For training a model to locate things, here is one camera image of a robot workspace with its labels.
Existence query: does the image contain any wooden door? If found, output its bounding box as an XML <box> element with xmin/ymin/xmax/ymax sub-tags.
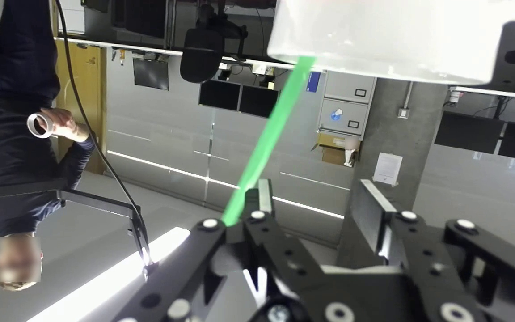
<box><xmin>53</xmin><ymin>39</ymin><xmax>109</xmax><ymax>175</ymax></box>

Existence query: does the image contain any thin black camera cable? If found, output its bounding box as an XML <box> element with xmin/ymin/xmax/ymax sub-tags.
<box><xmin>53</xmin><ymin>0</ymin><xmax>152</xmax><ymax>270</ymax></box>

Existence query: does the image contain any white tape roll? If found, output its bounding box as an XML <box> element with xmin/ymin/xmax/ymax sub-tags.
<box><xmin>25</xmin><ymin>112</ymin><xmax>53</xmax><ymax>139</ymax></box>

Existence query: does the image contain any green straw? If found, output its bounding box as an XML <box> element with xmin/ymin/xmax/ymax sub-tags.
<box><xmin>220</xmin><ymin>53</ymin><xmax>318</xmax><ymax>228</ymax></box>

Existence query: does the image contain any grey drawer cabinet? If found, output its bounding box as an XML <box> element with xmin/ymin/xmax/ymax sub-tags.
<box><xmin>318</xmin><ymin>69</ymin><xmax>379</xmax><ymax>139</ymax></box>

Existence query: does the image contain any white paper sign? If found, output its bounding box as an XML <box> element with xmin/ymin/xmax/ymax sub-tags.
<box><xmin>372</xmin><ymin>150</ymin><xmax>404</xmax><ymax>187</ymax></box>

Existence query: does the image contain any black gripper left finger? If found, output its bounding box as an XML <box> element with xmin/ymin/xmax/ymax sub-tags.
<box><xmin>113</xmin><ymin>177</ymin><xmax>331</xmax><ymax>322</ymax></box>

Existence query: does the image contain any person in dark clothes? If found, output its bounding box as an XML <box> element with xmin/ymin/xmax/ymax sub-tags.
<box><xmin>0</xmin><ymin>0</ymin><xmax>98</xmax><ymax>293</ymax></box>

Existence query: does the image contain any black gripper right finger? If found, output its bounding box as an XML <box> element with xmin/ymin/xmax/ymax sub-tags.
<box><xmin>352</xmin><ymin>177</ymin><xmax>515</xmax><ymax>322</ymax></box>

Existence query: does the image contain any white mug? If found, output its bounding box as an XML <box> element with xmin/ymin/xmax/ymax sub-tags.
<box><xmin>266</xmin><ymin>0</ymin><xmax>504</xmax><ymax>85</ymax></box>

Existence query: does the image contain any small brown cardboard box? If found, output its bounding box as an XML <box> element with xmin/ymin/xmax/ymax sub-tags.
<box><xmin>313</xmin><ymin>130</ymin><xmax>361</xmax><ymax>168</ymax></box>

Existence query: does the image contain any person's hand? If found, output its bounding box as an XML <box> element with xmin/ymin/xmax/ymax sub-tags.
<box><xmin>39</xmin><ymin>105</ymin><xmax>93</xmax><ymax>144</ymax></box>

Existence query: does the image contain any black office chair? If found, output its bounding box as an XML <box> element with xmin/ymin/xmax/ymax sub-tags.
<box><xmin>179</xmin><ymin>5</ymin><xmax>248</xmax><ymax>84</ymax></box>

